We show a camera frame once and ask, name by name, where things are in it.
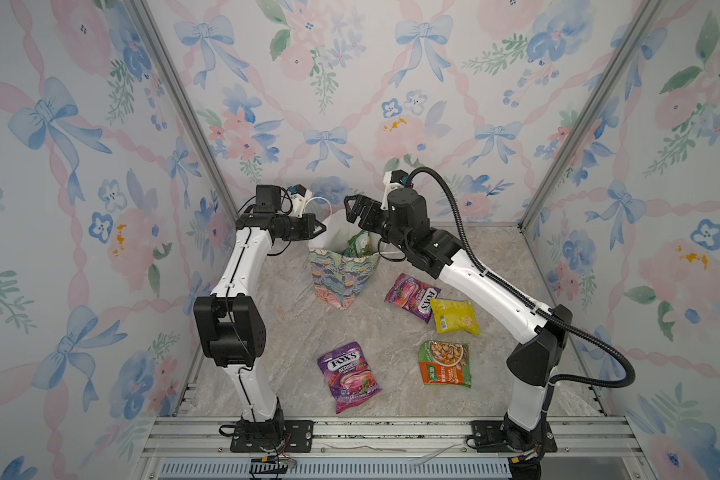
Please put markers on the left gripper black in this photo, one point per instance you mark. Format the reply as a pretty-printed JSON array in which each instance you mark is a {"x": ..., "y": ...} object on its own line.
[{"x": 308, "y": 220}]

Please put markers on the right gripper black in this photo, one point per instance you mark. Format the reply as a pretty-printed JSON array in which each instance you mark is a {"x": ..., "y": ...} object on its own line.
[{"x": 364, "y": 204}]

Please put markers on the floral paper gift bag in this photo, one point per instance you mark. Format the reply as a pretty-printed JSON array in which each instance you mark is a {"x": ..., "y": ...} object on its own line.
[{"x": 338, "y": 280}]

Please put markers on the purple Fox's berries bag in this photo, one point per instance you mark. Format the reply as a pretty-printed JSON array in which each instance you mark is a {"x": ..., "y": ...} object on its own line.
[
  {"x": 351, "y": 384},
  {"x": 413, "y": 296}
]

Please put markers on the yellow snack packet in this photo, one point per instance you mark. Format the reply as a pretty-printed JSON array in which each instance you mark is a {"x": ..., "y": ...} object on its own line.
[{"x": 452, "y": 316}]

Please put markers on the orange green cereal packet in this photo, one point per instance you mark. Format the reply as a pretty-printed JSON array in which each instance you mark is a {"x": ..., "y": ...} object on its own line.
[{"x": 445, "y": 363}]

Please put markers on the green snack packet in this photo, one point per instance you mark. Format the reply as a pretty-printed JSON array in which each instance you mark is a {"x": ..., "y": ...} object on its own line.
[{"x": 359, "y": 245}]

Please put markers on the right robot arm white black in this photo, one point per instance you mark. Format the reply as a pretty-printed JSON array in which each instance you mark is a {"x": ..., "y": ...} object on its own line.
[{"x": 541, "y": 331}]

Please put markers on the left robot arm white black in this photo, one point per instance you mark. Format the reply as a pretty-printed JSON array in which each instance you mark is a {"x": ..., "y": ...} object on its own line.
[{"x": 233, "y": 334}]

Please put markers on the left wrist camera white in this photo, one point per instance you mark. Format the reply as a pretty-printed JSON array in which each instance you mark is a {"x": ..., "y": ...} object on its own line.
[{"x": 299, "y": 196}]

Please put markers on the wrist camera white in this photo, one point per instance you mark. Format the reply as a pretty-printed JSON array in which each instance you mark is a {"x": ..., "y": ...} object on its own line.
[
  {"x": 393, "y": 180},
  {"x": 299, "y": 196}
]

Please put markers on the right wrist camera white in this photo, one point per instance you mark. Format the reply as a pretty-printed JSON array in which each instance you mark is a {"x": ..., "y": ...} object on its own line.
[{"x": 393, "y": 180}]

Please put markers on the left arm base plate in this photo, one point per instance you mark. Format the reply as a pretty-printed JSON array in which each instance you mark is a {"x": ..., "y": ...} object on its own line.
[{"x": 289, "y": 436}]

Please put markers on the aluminium rail frame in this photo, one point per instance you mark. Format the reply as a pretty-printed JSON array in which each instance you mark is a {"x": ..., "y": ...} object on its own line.
[{"x": 391, "y": 448}]

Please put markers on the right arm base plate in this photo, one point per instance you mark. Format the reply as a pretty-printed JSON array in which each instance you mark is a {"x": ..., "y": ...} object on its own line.
[{"x": 503, "y": 436}]

